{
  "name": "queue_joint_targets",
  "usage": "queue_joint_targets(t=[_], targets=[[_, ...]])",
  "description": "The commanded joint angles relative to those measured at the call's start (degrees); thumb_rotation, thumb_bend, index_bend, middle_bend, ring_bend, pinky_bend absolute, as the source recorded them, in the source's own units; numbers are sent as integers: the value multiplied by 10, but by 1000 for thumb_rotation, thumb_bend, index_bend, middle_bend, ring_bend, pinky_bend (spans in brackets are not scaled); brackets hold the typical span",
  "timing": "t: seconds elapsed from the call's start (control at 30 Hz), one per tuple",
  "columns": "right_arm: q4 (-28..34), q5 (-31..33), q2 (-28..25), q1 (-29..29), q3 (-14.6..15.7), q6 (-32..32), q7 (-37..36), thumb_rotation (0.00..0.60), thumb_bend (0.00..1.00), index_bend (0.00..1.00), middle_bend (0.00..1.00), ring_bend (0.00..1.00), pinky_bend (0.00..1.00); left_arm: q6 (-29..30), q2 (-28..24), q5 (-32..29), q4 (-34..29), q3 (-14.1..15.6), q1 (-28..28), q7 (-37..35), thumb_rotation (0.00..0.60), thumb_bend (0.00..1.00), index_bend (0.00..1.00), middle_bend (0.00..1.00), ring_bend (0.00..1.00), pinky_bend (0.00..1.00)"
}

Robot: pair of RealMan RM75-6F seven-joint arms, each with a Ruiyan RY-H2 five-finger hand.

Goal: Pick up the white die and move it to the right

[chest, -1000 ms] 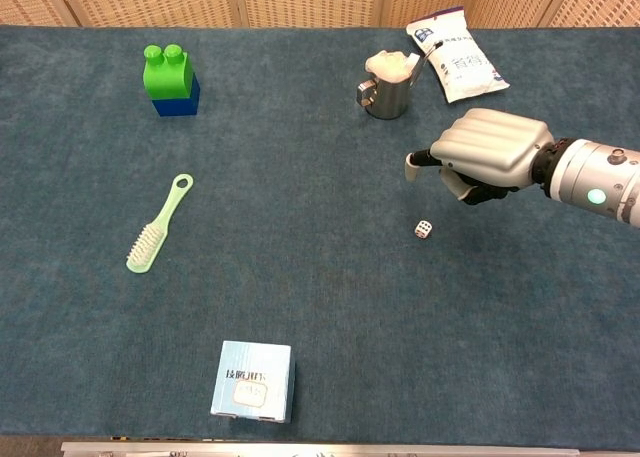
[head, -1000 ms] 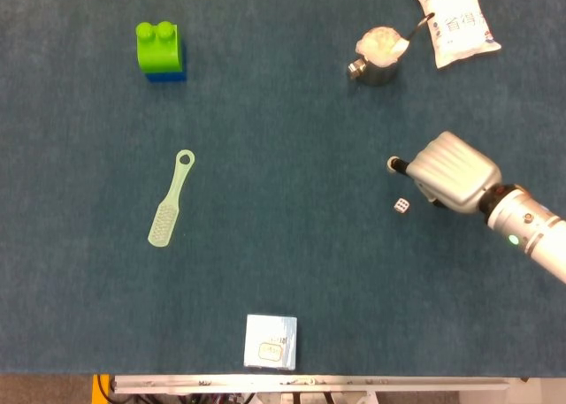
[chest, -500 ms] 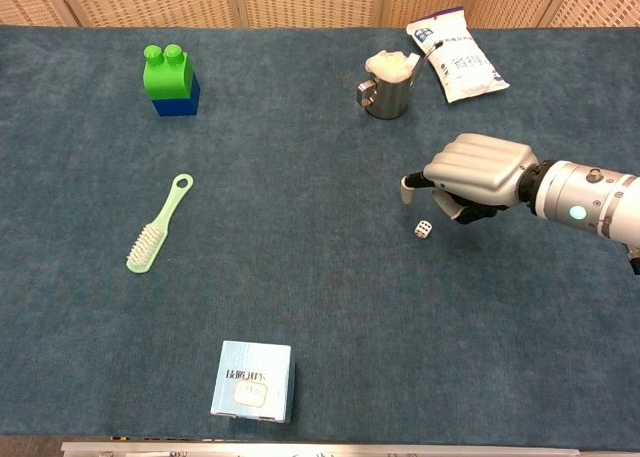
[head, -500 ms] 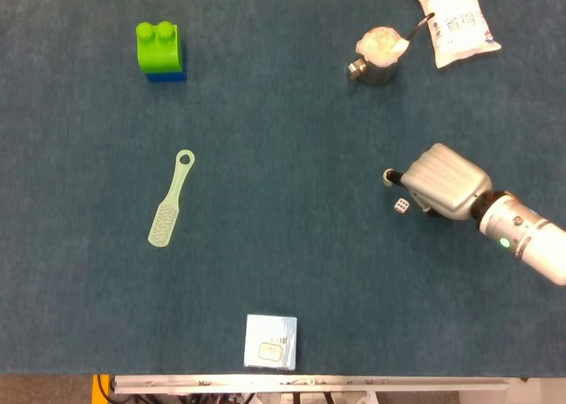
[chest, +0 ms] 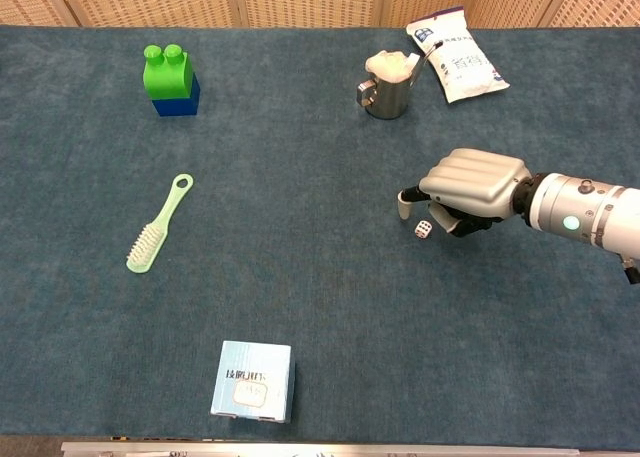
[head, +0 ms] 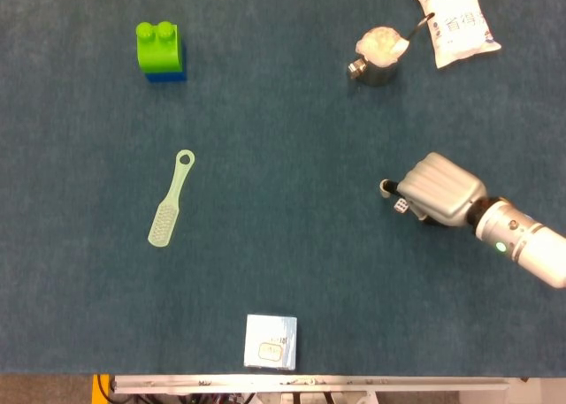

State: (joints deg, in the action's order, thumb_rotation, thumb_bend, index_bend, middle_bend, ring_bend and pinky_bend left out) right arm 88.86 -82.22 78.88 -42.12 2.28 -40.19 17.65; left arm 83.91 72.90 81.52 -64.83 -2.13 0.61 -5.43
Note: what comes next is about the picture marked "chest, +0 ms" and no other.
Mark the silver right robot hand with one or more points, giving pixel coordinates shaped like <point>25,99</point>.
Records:
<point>475,182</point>

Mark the small white die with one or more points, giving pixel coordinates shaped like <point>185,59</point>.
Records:
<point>423,229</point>

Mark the white printed snack bag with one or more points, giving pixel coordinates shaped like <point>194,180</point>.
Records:
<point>465,69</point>

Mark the stainless steel cup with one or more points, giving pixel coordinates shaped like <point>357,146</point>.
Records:
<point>387,99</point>

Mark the metal spoon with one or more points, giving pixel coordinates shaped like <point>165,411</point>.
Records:
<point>425,60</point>

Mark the white crumpled tissue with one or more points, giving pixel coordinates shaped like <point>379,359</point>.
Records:
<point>390,66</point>

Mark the blue felt table cover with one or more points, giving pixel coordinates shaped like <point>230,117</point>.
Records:
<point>300,202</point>

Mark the light blue cardboard box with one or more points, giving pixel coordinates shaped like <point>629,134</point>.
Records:
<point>252,377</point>

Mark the blue toy building block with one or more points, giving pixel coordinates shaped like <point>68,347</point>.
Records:
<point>177,107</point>

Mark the light green plastic brush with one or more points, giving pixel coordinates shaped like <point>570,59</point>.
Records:
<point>160,227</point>

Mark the green toy building block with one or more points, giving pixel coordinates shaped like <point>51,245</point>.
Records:
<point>165,79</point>

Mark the aluminium table edge rail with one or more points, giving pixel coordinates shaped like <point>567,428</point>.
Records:
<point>320,449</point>

